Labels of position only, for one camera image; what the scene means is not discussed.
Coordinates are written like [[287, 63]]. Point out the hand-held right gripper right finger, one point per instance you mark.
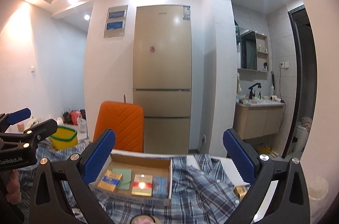
[[238, 157]]

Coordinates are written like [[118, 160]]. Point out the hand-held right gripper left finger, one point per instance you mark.
[[99, 157]]

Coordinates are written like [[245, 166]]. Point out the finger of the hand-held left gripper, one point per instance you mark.
[[42, 128], [20, 113]]

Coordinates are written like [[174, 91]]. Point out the yellow blue cigarette pack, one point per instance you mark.
[[110, 180]]

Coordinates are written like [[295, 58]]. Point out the green envelope pouch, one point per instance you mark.
[[124, 176]]

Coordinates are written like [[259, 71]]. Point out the shallow cardboard box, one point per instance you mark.
[[143, 165]]

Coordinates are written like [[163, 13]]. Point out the red gold cigarette pack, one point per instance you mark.
[[141, 184]]

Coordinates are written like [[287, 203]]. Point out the pink white packet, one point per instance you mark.
[[143, 220]]

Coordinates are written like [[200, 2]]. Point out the person's left hand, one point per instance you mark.
[[13, 189]]

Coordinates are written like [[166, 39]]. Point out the yellow bin with green rim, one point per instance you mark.
[[65, 143]]

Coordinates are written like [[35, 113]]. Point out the black plastic bag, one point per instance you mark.
[[66, 116]]

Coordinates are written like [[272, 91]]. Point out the red plastic bag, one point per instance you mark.
[[76, 116]]

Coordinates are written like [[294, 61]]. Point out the white plastic bag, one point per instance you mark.
[[82, 125]]

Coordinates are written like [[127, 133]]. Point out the beige vanity cabinet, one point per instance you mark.
[[254, 120]]

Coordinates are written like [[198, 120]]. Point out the orange quilted chair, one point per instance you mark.
[[124, 126]]

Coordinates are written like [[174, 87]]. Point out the blue plaid shirt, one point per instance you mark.
[[201, 187]]

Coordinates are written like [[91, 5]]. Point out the black faucet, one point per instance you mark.
[[251, 93]]

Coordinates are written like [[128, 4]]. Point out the white hair dryer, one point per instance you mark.
[[274, 98]]

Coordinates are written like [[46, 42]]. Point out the beige towel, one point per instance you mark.
[[306, 123]]

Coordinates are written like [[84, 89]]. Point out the mirror cabinet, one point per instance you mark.
[[247, 52]]

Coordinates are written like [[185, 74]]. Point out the small pink fridge magnet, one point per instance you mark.
[[152, 49]]

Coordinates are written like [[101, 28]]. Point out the beige three-door fridge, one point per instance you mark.
[[161, 54]]

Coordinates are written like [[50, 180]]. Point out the white energy label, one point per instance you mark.
[[187, 13]]

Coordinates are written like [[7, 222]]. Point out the white wall switch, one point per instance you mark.
[[32, 69]]

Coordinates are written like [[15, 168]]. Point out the black door frame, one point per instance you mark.
[[296, 60]]

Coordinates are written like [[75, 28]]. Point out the grey wall panel box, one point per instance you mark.
[[115, 21]]

